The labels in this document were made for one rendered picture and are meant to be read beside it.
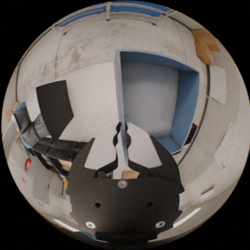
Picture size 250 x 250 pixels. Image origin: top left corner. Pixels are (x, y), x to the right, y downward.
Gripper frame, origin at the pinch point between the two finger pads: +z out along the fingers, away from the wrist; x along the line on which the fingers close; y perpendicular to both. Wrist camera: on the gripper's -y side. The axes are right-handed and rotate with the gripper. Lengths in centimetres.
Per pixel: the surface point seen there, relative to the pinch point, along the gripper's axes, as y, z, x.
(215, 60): -132, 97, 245
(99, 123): 23.1, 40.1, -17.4
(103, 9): -140, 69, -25
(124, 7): -141, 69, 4
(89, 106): 9.9, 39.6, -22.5
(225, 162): 112, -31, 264
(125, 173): 99, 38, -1
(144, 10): -141, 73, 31
